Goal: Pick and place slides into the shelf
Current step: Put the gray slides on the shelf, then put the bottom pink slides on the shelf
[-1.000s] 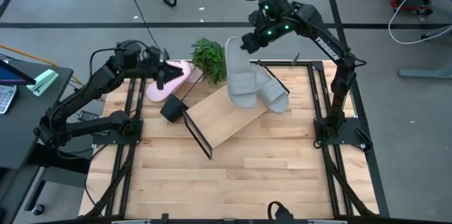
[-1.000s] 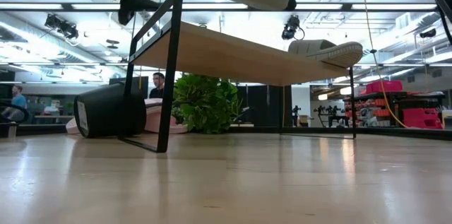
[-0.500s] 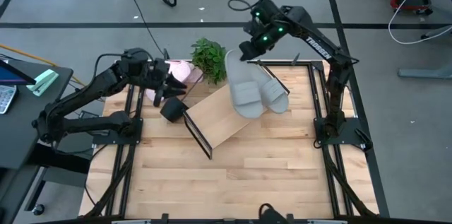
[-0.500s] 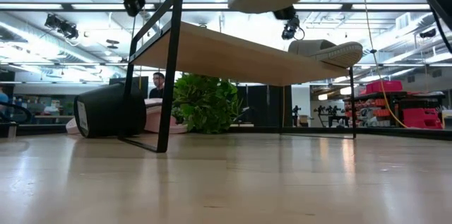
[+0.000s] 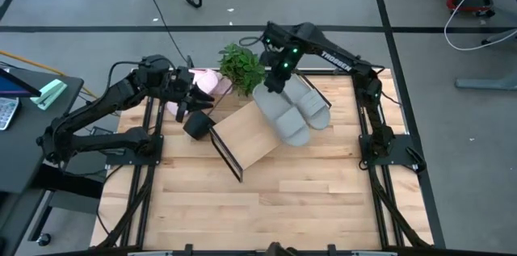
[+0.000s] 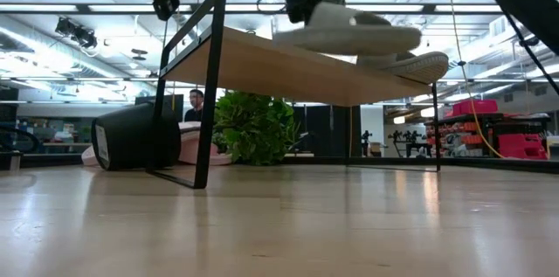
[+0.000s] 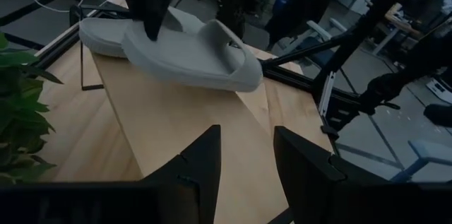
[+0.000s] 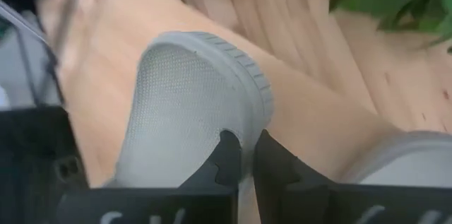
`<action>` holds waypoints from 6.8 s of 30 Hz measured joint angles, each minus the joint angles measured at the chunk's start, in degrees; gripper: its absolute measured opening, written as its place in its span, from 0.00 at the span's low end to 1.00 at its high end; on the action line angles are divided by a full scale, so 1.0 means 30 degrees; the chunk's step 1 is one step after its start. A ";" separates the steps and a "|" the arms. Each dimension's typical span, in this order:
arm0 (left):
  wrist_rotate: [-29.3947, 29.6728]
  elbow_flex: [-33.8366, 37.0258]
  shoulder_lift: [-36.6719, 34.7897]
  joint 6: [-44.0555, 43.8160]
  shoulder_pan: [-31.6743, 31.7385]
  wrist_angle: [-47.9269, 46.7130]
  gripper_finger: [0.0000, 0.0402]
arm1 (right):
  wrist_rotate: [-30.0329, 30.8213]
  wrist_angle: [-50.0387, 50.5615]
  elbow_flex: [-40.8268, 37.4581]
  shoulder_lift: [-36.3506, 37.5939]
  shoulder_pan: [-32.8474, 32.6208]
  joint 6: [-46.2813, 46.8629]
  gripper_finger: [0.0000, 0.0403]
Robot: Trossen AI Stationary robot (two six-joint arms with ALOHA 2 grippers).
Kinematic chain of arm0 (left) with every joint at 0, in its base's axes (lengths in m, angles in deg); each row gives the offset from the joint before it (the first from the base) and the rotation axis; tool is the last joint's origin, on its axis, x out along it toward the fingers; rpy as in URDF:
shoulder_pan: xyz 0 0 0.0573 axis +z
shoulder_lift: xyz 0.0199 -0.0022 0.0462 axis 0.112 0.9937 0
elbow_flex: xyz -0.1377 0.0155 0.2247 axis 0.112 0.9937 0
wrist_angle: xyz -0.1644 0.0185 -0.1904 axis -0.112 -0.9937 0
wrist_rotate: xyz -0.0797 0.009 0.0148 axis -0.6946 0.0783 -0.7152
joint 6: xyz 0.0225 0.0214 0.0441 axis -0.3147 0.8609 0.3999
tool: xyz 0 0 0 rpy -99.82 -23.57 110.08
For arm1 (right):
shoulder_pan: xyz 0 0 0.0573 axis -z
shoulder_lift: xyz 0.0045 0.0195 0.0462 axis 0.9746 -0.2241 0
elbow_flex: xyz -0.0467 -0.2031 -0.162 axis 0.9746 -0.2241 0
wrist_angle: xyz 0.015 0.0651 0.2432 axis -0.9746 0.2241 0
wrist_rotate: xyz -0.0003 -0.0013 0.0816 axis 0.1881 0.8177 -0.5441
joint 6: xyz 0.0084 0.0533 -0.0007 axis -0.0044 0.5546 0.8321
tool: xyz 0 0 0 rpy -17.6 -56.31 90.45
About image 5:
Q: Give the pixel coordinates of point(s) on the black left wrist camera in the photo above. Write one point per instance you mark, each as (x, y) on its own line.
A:
(198, 95)

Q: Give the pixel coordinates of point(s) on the mint green stapler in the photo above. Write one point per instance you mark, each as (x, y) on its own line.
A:
(48, 94)

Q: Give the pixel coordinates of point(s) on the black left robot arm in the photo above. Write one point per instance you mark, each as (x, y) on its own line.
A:
(101, 102)

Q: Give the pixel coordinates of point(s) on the silver metal bracket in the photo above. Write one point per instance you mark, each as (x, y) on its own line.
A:
(373, 253)
(149, 253)

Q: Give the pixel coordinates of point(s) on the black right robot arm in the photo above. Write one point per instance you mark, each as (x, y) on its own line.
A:
(343, 62)

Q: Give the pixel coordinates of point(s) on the wooden shelf black metal frame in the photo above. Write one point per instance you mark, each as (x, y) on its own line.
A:
(246, 135)

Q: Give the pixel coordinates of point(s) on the black side desk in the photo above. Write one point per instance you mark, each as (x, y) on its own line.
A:
(36, 191)

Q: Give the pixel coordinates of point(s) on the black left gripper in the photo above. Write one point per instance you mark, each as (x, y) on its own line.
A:
(182, 84)

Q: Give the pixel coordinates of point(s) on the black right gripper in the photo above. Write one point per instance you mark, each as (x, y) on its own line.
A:
(276, 80)

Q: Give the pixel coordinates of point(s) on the green plant in black pot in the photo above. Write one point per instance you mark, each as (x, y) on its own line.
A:
(242, 68)

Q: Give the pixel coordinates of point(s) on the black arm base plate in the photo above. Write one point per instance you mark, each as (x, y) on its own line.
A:
(404, 147)
(129, 161)

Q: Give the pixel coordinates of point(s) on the black aluminium table frame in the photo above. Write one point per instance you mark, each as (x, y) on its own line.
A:
(357, 106)

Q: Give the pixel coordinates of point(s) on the pink slide sandal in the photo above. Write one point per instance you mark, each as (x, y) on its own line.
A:
(225, 86)
(177, 108)

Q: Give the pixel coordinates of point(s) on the laptop with blue screen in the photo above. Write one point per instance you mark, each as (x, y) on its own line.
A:
(14, 88)

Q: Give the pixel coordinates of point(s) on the grey desk foot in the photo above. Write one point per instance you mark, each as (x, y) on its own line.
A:
(501, 38)
(484, 84)

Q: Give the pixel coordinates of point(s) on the black desk caster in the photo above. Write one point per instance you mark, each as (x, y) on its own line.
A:
(43, 240)

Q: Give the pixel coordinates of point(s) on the white keyboard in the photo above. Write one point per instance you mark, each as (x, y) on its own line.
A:
(8, 112)

